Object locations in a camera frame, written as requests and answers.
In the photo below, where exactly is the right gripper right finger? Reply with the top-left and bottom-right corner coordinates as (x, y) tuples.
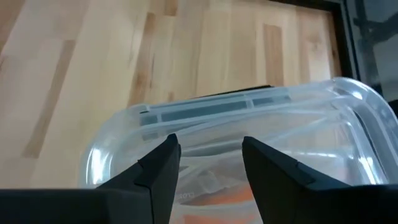
(241, 135), (398, 224)

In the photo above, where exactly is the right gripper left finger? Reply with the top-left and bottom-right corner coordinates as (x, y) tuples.
(0, 133), (182, 224)

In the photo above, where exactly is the clear plastic zip bag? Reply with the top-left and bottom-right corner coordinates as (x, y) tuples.
(174, 136), (389, 224)

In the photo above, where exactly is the orange elastic bandage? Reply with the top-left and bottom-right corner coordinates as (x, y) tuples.
(182, 183), (259, 224)

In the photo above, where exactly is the clear plastic storage bin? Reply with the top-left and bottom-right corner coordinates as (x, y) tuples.
(79, 77), (398, 224)

